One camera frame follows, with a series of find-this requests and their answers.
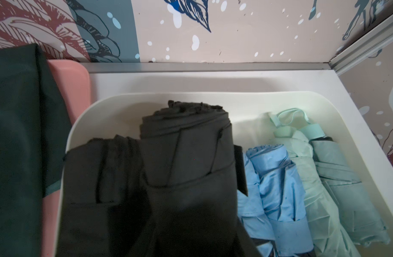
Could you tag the light blue umbrella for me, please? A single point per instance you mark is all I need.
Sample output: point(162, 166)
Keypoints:
point(282, 195)

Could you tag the blue patterned umbrella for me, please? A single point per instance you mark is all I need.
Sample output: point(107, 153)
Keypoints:
point(251, 212)

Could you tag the cream storage box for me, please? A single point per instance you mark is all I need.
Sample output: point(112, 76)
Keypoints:
point(249, 114)

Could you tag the dark green cloth napkin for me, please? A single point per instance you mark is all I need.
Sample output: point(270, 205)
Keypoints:
point(34, 126)

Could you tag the pink plastic tray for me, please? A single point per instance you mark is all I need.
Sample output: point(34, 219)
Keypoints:
point(73, 82)

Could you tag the black sleeved umbrella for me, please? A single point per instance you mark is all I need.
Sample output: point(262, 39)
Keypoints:
point(192, 174)

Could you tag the mint green strapped umbrella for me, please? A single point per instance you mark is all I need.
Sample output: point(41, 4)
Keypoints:
point(357, 213)

